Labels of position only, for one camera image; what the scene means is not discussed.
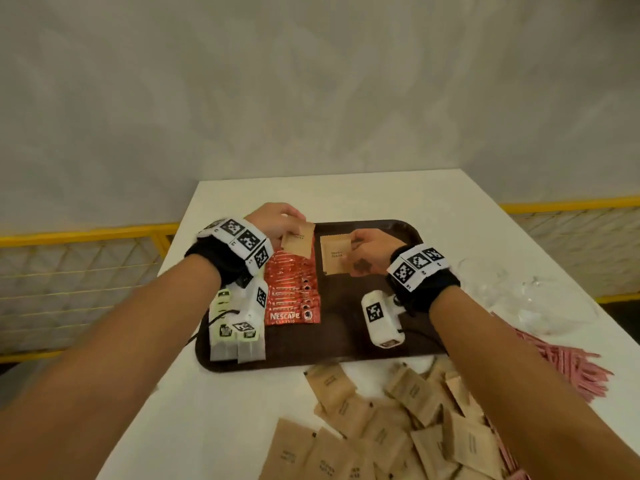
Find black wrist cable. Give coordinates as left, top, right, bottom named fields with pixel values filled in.
left=187, top=308, right=241, bottom=345
left=399, top=327, right=446, bottom=353

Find clear glass cups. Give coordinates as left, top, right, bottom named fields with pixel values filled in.
left=457, top=257, right=601, bottom=335

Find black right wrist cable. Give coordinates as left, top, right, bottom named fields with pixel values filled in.
left=399, top=327, right=446, bottom=353

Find neat rows of tea bags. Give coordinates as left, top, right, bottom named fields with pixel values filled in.
left=209, top=287, right=267, bottom=365

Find person's left hand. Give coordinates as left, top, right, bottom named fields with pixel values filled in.
left=243, top=202, right=307, bottom=251

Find row of red Nescafe sachets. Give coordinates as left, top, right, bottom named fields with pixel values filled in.
left=263, top=252, right=322, bottom=327

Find pile of pink stirrer sticks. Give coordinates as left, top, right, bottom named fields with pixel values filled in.
left=489, top=310, right=615, bottom=403

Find marker cube on right wrist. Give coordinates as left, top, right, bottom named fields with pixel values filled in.
left=361, top=290, right=406, bottom=349

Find wristband with marker tiles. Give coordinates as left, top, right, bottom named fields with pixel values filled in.
left=386, top=243, right=461, bottom=315
left=185, top=218, right=275, bottom=288

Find person's right forearm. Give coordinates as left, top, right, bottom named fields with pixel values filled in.
left=429, top=286, right=640, bottom=480

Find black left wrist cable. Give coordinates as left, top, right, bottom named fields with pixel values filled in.
left=187, top=308, right=241, bottom=345

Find person's left forearm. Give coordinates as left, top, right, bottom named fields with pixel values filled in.
left=0, top=254, right=223, bottom=480

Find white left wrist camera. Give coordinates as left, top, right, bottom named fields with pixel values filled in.
left=219, top=277, right=270, bottom=341

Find left wristband with marker tiles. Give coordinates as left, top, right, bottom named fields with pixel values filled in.
left=185, top=218, right=275, bottom=288

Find pile of brown sugar packets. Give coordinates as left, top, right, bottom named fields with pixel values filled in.
left=257, top=357, right=531, bottom=480

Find person's right hand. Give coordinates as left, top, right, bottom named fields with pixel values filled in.
left=345, top=228, right=407, bottom=278

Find brown plastic tray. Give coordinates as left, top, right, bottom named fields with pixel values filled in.
left=193, top=219, right=449, bottom=374

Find right wristband with marker tiles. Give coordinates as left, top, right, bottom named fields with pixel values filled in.
left=386, top=243, right=461, bottom=315

